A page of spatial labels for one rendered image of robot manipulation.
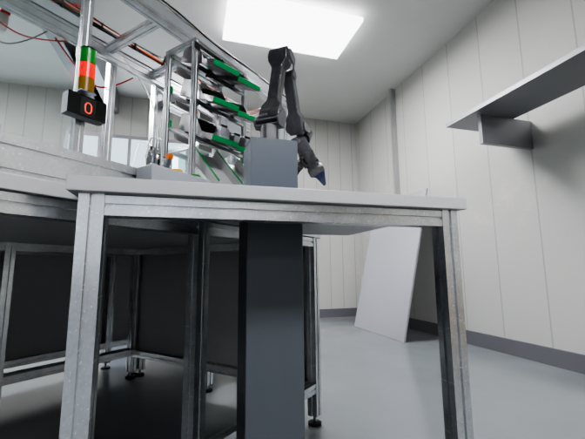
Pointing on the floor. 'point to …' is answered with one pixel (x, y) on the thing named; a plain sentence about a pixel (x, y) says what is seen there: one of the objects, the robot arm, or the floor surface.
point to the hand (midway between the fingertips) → (319, 175)
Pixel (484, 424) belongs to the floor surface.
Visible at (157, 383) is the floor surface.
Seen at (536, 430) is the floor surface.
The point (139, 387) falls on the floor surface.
